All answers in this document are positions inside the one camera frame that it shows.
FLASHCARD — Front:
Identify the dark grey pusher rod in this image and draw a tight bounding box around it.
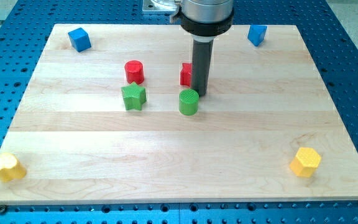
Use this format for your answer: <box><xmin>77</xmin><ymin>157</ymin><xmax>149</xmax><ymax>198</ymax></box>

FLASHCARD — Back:
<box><xmin>191</xmin><ymin>40</ymin><xmax>213</xmax><ymax>96</ymax></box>

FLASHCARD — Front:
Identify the green cylinder block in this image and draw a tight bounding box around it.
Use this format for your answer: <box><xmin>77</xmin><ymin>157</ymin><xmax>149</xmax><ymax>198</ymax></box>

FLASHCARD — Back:
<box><xmin>179</xmin><ymin>88</ymin><xmax>199</xmax><ymax>116</ymax></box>

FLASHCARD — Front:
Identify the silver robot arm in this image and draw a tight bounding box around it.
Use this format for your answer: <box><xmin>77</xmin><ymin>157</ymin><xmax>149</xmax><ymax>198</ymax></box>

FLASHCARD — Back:
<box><xmin>170</xmin><ymin>0</ymin><xmax>234</xmax><ymax>96</ymax></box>

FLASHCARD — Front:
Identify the red star block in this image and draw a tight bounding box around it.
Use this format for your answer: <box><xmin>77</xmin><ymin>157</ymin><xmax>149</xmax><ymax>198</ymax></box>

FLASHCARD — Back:
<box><xmin>180</xmin><ymin>63</ymin><xmax>192</xmax><ymax>86</ymax></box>

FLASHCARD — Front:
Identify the green star block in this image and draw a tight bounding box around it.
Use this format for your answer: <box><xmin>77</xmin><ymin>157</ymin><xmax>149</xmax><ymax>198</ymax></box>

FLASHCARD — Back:
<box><xmin>121</xmin><ymin>82</ymin><xmax>147</xmax><ymax>111</ymax></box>

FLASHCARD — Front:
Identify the blue wedge block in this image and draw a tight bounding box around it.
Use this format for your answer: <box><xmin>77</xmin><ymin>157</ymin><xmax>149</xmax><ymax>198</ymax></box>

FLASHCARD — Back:
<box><xmin>247</xmin><ymin>25</ymin><xmax>267</xmax><ymax>47</ymax></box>

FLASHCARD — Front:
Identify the red cylinder block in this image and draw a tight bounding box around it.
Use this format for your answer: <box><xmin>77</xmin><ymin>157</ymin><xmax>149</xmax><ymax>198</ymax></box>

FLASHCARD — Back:
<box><xmin>124</xmin><ymin>60</ymin><xmax>144</xmax><ymax>85</ymax></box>

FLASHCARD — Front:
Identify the blue cube block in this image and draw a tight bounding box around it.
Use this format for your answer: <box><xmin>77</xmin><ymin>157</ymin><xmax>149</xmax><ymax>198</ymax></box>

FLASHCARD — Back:
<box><xmin>68</xmin><ymin>27</ymin><xmax>91</xmax><ymax>52</ymax></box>

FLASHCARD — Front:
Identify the yellow hexagon block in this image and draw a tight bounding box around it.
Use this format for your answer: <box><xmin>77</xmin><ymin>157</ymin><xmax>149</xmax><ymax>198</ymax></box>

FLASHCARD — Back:
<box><xmin>289</xmin><ymin>147</ymin><xmax>321</xmax><ymax>178</ymax></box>

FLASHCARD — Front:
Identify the light wooden board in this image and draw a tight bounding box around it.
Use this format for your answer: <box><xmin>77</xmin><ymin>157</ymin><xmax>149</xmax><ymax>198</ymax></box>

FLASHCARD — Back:
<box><xmin>0</xmin><ymin>24</ymin><xmax>358</xmax><ymax>205</ymax></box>

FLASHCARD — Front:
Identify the yellow heart block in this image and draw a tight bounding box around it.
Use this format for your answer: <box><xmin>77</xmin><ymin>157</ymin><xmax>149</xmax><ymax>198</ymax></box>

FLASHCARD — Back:
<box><xmin>0</xmin><ymin>152</ymin><xmax>27</xmax><ymax>182</ymax></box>

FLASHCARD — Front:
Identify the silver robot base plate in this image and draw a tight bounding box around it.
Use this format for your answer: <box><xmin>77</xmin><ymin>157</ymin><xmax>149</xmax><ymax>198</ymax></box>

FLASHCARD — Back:
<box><xmin>142</xmin><ymin>0</ymin><xmax>177</xmax><ymax>15</ymax></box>

